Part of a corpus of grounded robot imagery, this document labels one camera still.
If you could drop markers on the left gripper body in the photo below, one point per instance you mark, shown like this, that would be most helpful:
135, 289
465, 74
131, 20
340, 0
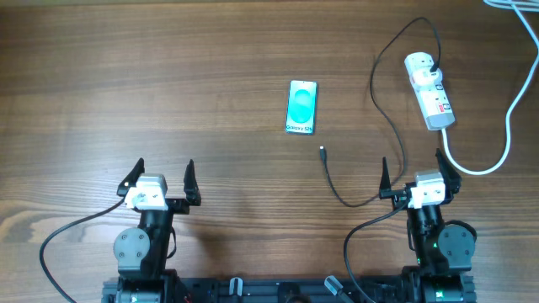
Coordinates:
178, 205

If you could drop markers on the white USB charger plug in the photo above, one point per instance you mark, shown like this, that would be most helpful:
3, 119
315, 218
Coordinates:
424, 78

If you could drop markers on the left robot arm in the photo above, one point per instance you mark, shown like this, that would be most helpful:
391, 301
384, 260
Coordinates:
142, 251

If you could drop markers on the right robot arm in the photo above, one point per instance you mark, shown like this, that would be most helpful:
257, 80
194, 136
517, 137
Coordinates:
444, 249

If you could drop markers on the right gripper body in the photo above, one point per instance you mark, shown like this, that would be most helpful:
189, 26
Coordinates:
400, 203

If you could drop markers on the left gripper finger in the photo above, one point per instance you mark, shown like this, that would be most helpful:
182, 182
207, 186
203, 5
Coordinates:
191, 188
130, 179

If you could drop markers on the white power strip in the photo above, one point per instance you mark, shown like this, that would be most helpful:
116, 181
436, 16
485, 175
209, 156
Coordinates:
434, 103

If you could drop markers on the turquoise screen smartphone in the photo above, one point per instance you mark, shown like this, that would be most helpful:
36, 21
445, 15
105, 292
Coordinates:
301, 107

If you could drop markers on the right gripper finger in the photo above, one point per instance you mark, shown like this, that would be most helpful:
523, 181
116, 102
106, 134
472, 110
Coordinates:
451, 177
385, 188

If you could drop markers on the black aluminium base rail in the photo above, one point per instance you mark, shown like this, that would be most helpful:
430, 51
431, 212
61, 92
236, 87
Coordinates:
396, 288

